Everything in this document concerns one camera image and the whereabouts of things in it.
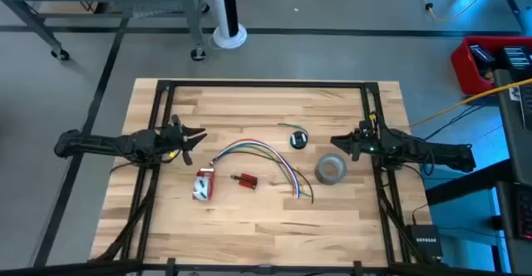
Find white wire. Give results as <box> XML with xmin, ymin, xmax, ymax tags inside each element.
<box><xmin>212</xmin><ymin>140</ymin><xmax>298</xmax><ymax>198</ymax></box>

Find red plastic bin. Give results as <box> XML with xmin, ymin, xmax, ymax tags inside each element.
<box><xmin>451</xmin><ymin>35</ymin><xmax>532</xmax><ymax>96</ymax></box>

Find long green wire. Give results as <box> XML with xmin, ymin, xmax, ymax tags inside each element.
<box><xmin>277</xmin><ymin>122</ymin><xmax>309</xmax><ymax>136</ymax></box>

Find black desk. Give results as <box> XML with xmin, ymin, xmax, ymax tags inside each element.
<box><xmin>423</xmin><ymin>68</ymin><xmax>532</xmax><ymax>276</ymax></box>

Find grey duct tape roll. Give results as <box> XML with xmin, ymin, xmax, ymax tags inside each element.
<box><xmin>313</xmin><ymin>153</ymin><xmax>348</xmax><ymax>186</ymax></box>

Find black Netgear network switch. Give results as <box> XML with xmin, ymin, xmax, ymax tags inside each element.
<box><xmin>406</xmin><ymin>224</ymin><xmax>444</xmax><ymax>261</ymax></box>

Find black table frame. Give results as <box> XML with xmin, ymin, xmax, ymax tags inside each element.
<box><xmin>0</xmin><ymin>78</ymin><xmax>532</xmax><ymax>276</ymax></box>

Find black ribbed device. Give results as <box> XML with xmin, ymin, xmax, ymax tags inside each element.
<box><xmin>500</xmin><ymin>46</ymin><xmax>532</xmax><ymax>71</ymax></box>

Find bundle of coloured wires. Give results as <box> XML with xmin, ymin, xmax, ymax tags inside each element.
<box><xmin>219</xmin><ymin>145</ymin><xmax>313</xmax><ymax>198</ymax></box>

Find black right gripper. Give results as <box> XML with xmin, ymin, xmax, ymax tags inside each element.
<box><xmin>330</xmin><ymin>111</ymin><xmax>392</xmax><ymax>162</ymax></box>

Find white pole with round base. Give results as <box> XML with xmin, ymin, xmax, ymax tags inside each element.
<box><xmin>206</xmin><ymin>0</ymin><xmax>249</xmax><ymax>51</ymax></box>

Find red wire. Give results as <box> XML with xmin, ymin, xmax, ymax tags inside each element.
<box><xmin>214</xmin><ymin>137</ymin><xmax>300</xmax><ymax>198</ymax></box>

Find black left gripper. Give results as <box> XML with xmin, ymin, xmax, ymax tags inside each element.
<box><xmin>156</xmin><ymin>115</ymin><xmax>208</xmax><ymax>166</ymax></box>

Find black computer keyboard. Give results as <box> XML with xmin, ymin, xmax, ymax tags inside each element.
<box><xmin>518</xmin><ymin>85</ymin><xmax>532</xmax><ymax>132</ymax></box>

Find bundle of coloured cables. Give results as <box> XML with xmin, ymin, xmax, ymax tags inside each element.
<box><xmin>214</xmin><ymin>141</ymin><xmax>302</xmax><ymax>199</ymax></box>

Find yellow power cord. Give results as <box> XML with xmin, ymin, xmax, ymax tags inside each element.
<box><xmin>393</xmin><ymin>0</ymin><xmax>500</xmax><ymax>23</ymax></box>
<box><xmin>409</xmin><ymin>77</ymin><xmax>532</xmax><ymax>129</ymax></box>

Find black wire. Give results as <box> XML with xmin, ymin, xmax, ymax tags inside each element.
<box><xmin>224</xmin><ymin>150</ymin><xmax>315</xmax><ymax>205</ymax></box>

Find black labelled wire spool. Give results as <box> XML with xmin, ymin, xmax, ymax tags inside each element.
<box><xmin>289</xmin><ymin>130</ymin><xmax>309</xmax><ymax>150</ymax></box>

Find red plastic connector block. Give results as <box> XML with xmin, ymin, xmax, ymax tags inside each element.
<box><xmin>237</xmin><ymin>172</ymin><xmax>259</xmax><ymax>190</ymax></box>

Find black device with screen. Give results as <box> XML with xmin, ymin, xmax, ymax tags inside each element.
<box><xmin>469</xmin><ymin>44</ymin><xmax>496</xmax><ymax>67</ymax></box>

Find black backlit keyboard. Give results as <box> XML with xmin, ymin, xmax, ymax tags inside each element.
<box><xmin>515</xmin><ymin>184</ymin><xmax>532</xmax><ymax>242</ymax></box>

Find red dispenser with white tape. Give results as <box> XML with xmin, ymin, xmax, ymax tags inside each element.
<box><xmin>191</xmin><ymin>167</ymin><xmax>216</xmax><ymax>203</ymax></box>

